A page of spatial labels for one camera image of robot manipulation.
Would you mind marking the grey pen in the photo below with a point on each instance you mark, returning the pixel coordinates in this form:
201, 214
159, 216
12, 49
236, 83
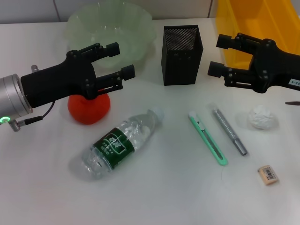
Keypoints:
227, 127

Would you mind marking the green glass fruit plate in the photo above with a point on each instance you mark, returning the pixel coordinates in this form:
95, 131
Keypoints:
131, 35

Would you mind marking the red tomato ball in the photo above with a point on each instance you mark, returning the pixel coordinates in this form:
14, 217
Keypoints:
89, 112

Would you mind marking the beige eraser with barcode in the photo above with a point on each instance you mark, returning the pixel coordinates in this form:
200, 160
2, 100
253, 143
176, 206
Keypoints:
268, 175

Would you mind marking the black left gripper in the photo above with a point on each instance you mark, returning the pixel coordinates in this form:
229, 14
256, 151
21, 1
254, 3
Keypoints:
58, 82

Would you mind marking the green utility knife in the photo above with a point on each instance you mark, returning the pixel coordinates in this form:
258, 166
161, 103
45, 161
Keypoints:
207, 138

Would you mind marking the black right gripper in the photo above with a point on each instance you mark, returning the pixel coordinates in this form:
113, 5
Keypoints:
276, 68

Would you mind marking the yellow plastic bin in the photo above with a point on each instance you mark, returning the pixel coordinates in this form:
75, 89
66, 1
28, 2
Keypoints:
269, 18

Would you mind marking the white paper ball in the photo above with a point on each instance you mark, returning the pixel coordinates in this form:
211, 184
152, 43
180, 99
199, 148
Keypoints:
262, 117

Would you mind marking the black mesh pen holder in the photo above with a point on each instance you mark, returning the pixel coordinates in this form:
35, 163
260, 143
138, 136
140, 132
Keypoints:
180, 65

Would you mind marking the clear green-label water bottle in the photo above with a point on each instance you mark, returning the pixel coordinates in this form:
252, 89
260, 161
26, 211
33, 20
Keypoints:
114, 145

